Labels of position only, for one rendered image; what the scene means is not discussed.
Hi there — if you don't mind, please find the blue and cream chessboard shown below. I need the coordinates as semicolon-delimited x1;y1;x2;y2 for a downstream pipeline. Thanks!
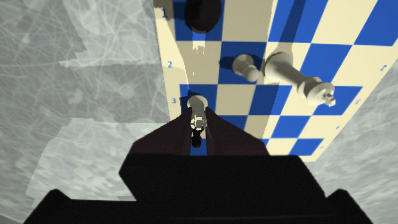
153;0;398;161

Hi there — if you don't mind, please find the white chess king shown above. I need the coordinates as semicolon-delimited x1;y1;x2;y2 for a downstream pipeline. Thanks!
263;52;336;106

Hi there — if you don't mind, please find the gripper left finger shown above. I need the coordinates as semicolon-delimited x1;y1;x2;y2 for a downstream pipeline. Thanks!
127;107;192;155

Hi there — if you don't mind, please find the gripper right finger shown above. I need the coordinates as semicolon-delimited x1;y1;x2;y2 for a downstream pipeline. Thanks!
205;107;270;155

